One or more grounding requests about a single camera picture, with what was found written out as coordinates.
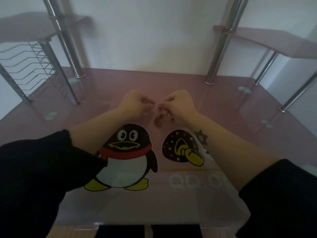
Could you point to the person's left hand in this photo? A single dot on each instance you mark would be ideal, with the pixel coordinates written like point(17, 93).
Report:
point(131, 102)

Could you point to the person's right hand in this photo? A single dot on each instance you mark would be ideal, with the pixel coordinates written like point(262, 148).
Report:
point(182, 105)

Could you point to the person's left fingers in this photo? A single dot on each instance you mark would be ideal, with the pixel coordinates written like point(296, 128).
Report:
point(146, 102)

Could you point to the person's right fingers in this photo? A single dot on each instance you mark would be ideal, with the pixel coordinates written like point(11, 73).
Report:
point(167, 102)

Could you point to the person's left forearm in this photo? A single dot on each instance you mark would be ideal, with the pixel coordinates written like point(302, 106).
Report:
point(96, 128)

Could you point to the person's right forearm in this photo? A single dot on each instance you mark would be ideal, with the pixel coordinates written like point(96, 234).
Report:
point(227, 151)

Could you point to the cluster of small red beads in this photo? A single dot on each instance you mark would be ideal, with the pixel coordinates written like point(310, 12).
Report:
point(157, 120)

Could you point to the penguin sticker with red scarf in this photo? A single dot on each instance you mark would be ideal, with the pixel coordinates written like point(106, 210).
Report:
point(125, 166)

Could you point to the thick chrome pole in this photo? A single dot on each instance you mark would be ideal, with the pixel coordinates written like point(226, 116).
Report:
point(65, 39)
point(224, 39)

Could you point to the thin chrome pole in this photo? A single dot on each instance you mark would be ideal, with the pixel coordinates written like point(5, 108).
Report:
point(266, 68)
point(298, 92)

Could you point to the pink glass shelf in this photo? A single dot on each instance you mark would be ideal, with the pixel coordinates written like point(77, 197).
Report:
point(272, 40)
point(29, 25)

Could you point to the black trousers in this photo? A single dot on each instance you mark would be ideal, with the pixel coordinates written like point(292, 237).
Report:
point(118, 231)

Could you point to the black left sleeve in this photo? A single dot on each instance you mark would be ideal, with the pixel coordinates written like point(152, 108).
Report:
point(37, 180)

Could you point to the black sleeve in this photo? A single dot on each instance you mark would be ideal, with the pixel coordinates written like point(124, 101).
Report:
point(37, 180)
point(279, 203)

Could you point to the black right sleeve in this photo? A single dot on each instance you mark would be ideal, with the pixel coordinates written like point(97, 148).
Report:
point(279, 203)

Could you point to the round pale glass mount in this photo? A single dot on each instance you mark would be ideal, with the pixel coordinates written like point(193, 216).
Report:
point(310, 169)
point(51, 115)
point(267, 124)
point(244, 90)

